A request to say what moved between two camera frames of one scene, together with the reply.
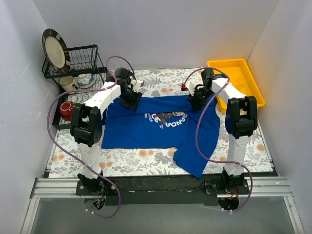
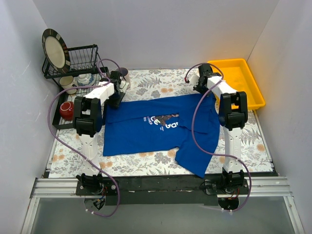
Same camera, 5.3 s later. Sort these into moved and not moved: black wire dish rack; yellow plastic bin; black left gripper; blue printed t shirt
Moved: black left gripper
Not moved: blue printed t shirt; yellow plastic bin; black wire dish rack
